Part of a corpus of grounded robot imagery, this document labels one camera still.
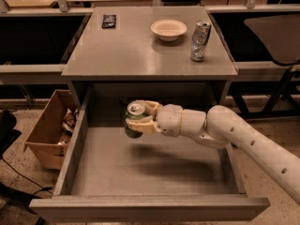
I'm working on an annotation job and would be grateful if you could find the crumpled trash in box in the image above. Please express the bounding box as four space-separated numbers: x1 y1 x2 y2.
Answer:
58 109 77 145

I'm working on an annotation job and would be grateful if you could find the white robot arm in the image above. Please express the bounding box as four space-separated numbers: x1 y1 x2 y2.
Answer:
125 100 300 203

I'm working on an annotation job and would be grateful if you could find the black object at left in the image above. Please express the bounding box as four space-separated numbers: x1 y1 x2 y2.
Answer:
0 110 22 156

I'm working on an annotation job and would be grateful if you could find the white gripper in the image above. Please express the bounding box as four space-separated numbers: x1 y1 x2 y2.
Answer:
126 100 183 137

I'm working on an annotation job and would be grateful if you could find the grey drawer cabinet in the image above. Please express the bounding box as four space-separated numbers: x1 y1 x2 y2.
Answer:
61 6 238 124

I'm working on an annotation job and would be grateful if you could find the open grey top drawer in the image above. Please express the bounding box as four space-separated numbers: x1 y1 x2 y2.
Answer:
30 90 270 222

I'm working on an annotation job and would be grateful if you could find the white bowl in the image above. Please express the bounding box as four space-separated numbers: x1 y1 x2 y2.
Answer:
151 20 188 41

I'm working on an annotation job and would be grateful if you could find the dark snack packet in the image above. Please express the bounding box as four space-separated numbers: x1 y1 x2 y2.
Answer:
101 14 116 29

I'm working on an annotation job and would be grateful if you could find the crushed silver can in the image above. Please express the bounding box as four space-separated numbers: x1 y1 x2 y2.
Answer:
190 20 212 62

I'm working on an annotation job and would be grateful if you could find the cardboard box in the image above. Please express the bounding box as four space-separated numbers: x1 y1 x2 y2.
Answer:
25 90 77 170

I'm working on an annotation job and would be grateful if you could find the green soda can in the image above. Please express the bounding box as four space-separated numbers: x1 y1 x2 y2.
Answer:
125 101 146 139

